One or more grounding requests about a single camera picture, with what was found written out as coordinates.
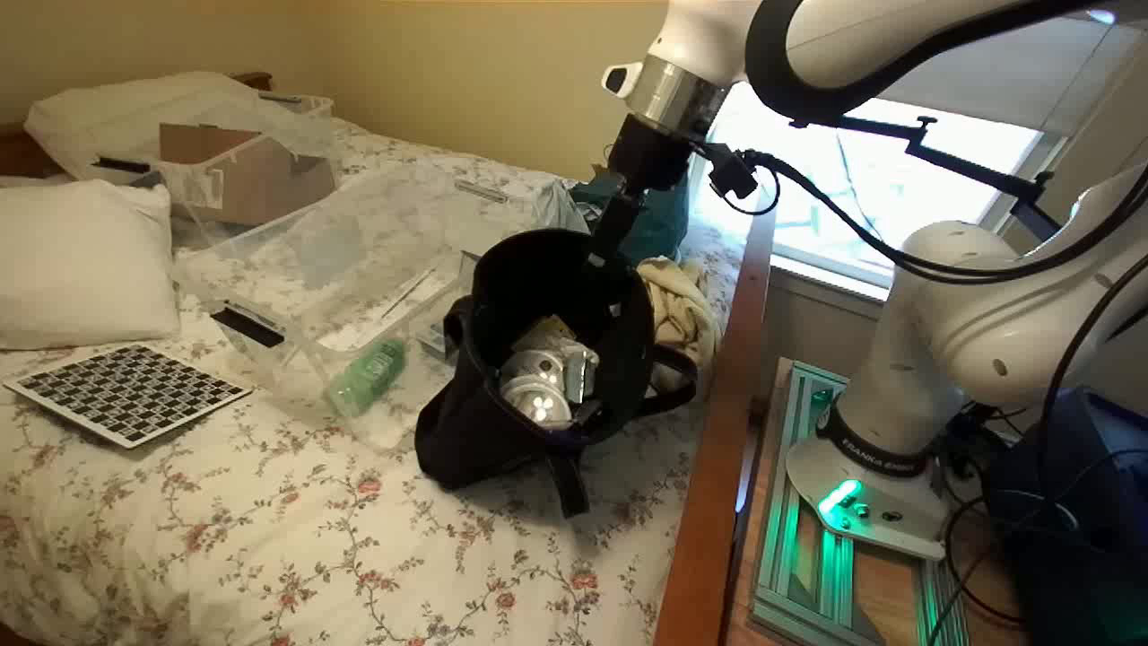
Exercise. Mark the silver metal can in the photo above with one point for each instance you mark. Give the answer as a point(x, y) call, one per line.
point(536, 398)

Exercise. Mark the clear bin with cardboard box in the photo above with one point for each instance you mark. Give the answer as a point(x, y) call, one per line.
point(109, 111)

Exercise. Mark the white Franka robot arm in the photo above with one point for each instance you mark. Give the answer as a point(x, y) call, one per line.
point(957, 323)

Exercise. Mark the green bottle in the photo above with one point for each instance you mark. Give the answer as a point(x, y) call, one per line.
point(365, 379)

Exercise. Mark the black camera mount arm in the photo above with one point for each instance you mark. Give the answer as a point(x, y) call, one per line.
point(957, 164)

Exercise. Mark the shiny silver container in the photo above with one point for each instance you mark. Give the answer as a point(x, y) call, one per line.
point(579, 379)

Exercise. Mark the window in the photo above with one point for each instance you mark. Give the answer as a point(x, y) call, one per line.
point(862, 181)

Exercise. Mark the teal cloth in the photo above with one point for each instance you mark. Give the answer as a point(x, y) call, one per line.
point(667, 229)

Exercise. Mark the white pillow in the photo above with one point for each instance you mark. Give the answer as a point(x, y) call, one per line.
point(78, 264)

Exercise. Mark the beige crumpled cloth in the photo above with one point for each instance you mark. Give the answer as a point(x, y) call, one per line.
point(675, 308)

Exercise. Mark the dark blue bag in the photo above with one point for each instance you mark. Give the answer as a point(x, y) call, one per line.
point(1078, 540)

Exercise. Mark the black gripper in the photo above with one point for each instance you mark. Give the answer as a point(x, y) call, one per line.
point(652, 154)

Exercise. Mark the wooden headboard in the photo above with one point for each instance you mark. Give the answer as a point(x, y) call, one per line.
point(19, 154)

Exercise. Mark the large clear plastic bin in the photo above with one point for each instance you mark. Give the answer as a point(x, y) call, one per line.
point(362, 251)

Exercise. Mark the crumpled clear plastic bag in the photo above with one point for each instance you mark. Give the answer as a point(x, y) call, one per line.
point(558, 202)

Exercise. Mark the wooden bed frame rail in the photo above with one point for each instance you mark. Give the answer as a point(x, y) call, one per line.
point(706, 513)

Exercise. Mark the floral bedspread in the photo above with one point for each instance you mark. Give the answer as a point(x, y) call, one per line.
point(239, 540)

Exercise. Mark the brown cardboard box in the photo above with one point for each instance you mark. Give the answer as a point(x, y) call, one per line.
point(254, 181)

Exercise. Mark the teal wooden platform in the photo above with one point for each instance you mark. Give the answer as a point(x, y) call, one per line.
point(796, 576)

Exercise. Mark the black fabric bag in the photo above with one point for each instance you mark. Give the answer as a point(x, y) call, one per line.
point(479, 431)

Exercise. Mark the black white checkerboard board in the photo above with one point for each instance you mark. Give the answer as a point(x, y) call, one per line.
point(126, 391)

